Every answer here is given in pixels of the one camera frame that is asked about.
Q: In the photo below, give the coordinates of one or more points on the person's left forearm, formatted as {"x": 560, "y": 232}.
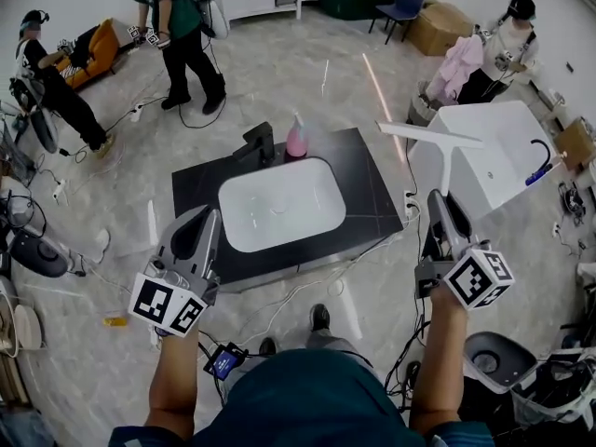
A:
{"x": 174, "y": 380}

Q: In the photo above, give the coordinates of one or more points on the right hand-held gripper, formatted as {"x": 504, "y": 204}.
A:
{"x": 475, "y": 280}

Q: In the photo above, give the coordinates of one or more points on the pink garment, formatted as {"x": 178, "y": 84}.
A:
{"x": 458, "y": 63}

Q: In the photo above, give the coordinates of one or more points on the person's left shoe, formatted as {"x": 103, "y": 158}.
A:
{"x": 267, "y": 346}

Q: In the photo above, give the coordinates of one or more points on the white wall-plug power strip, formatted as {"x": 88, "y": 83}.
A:
{"x": 409, "y": 202}

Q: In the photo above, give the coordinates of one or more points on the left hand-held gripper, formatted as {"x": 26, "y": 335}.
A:
{"x": 163, "y": 301}

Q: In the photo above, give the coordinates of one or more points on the white squeegee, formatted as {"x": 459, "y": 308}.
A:
{"x": 433, "y": 136}

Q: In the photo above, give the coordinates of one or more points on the large cardboard box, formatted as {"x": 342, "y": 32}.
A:
{"x": 442, "y": 26}

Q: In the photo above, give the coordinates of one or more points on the black marble table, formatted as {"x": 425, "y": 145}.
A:
{"x": 368, "y": 180}

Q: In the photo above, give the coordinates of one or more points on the orange sofa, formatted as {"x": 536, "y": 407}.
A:
{"x": 95, "y": 51}

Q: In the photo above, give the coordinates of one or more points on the yellow packet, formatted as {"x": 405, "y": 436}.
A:
{"x": 115, "y": 321}

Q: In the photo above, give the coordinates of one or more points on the blue chair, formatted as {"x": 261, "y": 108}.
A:
{"x": 405, "y": 3}

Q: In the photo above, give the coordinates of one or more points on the blue belt device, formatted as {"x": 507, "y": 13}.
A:
{"x": 226, "y": 360}

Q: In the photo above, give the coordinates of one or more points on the black round floor appliance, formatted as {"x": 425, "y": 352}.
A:
{"x": 39, "y": 254}

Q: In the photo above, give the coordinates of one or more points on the white freestanding tub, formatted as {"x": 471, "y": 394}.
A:
{"x": 498, "y": 156}

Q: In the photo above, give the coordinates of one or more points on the woven basket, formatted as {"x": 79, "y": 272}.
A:
{"x": 419, "y": 105}

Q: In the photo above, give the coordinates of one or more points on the white sink basin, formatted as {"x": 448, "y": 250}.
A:
{"x": 279, "y": 203}

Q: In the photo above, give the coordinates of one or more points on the pink spray bottle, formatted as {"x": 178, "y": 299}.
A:
{"x": 296, "y": 140}

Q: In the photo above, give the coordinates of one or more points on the person's teal shirt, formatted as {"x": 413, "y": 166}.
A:
{"x": 302, "y": 403}

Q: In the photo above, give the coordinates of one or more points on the person's right forearm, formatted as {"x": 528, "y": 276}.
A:
{"x": 440, "y": 370}

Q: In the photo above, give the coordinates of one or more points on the white round lid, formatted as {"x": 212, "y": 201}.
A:
{"x": 28, "y": 329}

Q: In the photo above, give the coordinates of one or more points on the small cardboard box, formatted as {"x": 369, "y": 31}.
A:
{"x": 577, "y": 142}

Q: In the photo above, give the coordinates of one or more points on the person's right leg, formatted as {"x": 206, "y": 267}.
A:
{"x": 337, "y": 345}

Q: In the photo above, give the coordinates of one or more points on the person's right shoe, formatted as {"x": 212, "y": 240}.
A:
{"x": 320, "y": 317}

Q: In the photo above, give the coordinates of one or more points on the person's shoe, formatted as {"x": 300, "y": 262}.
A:
{"x": 267, "y": 346}
{"x": 320, "y": 317}

